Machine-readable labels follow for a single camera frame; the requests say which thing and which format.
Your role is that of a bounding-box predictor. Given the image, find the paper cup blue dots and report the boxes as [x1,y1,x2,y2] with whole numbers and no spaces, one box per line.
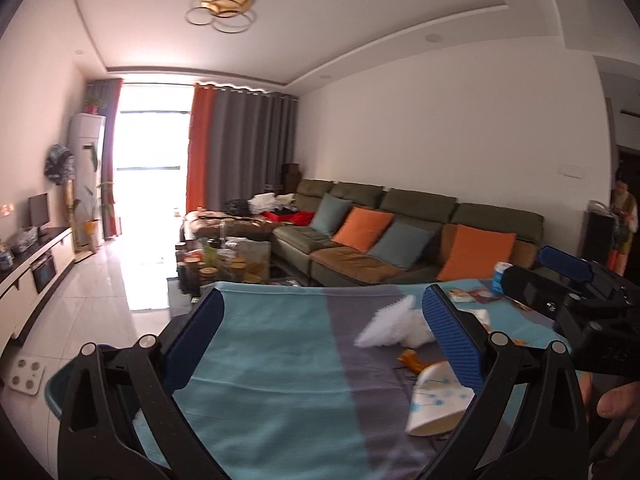
[406,361,474,437]

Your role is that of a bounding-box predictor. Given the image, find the orange peel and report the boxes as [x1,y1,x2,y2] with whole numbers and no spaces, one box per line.
[397,349,430,375]

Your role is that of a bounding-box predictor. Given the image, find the white tissue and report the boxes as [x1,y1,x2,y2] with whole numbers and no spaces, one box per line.
[399,309,490,350]

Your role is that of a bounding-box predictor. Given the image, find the right hand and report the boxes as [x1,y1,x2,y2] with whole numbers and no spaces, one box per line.
[579,372,640,419]

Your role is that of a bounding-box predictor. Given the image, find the blue cup white lid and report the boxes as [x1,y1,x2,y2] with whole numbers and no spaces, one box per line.
[490,261,512,296]

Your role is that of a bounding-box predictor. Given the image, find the red snack packet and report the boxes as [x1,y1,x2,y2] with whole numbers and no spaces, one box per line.
[468,287,504,304]

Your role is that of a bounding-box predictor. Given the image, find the orange cushion near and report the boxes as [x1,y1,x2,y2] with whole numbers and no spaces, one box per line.
[436,224,516,282]

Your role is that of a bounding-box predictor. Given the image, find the orange cushion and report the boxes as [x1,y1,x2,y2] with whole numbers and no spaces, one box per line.
[436,224,516,282]
[332,207,394,252]

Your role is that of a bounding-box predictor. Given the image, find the white bathroom scale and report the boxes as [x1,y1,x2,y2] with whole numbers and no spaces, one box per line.
[9,356,46,396]

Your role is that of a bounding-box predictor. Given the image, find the white snack packet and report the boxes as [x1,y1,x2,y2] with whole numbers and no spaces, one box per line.
[447,288,475,304]

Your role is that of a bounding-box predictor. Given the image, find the teal cushion near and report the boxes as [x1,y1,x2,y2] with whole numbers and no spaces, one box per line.
[368,222,435,270]

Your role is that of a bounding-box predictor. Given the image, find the teal cushion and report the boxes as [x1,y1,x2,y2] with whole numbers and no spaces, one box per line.
[368,222,435,270]
[309,194,352,236]

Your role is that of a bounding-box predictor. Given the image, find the teal grey patterned tablecloth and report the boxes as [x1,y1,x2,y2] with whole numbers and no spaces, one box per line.
[43,278,582,480]

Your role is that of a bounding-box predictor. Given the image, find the white tv cabinet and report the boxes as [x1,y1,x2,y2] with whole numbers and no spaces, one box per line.
[0,228,75,351]

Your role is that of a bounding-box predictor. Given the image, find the cluttered coffee table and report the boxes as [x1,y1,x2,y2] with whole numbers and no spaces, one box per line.
[175,236,271,296]

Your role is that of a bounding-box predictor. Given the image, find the orange cushion middle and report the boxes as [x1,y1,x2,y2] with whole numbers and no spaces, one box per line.
[332,207,394,252]

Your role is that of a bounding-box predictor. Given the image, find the green sectional sofa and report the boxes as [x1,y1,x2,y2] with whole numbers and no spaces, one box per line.
[271,179,544,287]

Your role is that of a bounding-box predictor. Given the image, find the small black monitor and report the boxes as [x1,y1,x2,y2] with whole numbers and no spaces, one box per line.
[27,193,50,238]

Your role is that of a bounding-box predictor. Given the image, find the teal cushion far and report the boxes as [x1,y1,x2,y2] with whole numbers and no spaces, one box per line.
[309,194,352,236]

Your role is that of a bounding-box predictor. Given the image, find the covered standing fan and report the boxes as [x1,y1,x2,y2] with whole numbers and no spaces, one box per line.
[43,144,75,185]

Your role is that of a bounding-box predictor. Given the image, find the white standing air conditioner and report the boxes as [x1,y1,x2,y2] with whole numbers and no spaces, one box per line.
[68,113,105,252]

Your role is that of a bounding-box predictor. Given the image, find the orange curtain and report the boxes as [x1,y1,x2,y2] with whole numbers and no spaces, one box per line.
[186,84,216,212]

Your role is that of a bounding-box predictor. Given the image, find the grey curtain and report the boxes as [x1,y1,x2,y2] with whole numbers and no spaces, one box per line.
[204,88,298,210]

